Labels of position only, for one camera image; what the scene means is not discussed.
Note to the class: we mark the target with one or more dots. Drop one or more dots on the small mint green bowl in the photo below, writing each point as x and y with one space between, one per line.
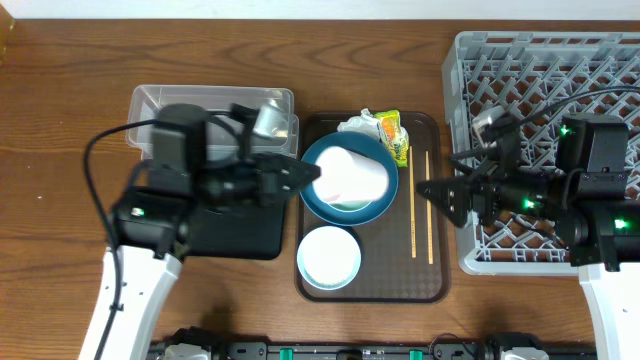
350 206

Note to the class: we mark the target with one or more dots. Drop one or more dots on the large dark blue bowl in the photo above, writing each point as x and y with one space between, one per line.
363 145

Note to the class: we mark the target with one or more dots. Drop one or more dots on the grey dishwasher rack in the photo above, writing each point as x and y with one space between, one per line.
524 72

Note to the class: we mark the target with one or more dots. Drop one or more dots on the crumpled white tissue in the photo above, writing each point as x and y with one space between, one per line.
365 123

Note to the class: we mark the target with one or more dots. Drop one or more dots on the brown plastic serving tray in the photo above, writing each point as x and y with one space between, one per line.
387 272

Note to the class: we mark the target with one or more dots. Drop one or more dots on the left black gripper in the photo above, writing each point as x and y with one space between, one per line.
268 171

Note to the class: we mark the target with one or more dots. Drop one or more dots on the clear plastic bin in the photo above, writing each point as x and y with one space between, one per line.
148 100

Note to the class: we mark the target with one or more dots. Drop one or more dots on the yellow green snack wrapper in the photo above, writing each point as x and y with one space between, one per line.
394 137

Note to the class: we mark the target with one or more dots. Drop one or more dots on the wooden chopstick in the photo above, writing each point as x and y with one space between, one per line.
429 213
412 203

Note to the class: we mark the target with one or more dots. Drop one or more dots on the left wooden chopstick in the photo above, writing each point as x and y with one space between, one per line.
412 203

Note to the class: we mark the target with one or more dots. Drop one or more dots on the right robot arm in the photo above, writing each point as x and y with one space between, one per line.
584 198

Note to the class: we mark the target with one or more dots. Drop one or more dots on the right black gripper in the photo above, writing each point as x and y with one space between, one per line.
487 185

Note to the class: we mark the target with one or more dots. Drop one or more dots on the white pink paper cup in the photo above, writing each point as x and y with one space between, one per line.
349 178

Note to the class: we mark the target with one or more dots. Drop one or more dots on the black plastic bin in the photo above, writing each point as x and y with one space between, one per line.
246 232

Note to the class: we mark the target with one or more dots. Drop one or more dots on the right wooden chopstick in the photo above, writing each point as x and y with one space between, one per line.
429 213

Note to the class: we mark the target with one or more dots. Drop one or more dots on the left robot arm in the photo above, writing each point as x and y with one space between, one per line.
145 252

